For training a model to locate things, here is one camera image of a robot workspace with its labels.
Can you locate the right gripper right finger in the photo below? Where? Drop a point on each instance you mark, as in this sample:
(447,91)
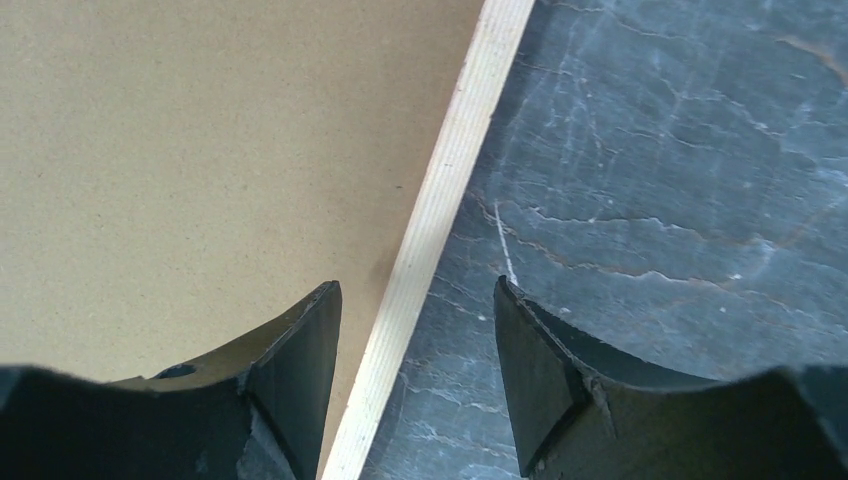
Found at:
(582,409)

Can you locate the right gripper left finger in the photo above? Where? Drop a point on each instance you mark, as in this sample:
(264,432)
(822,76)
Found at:
(253,408)

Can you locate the pink wooden photo frame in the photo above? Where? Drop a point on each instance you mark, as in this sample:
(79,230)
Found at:
(175,174)

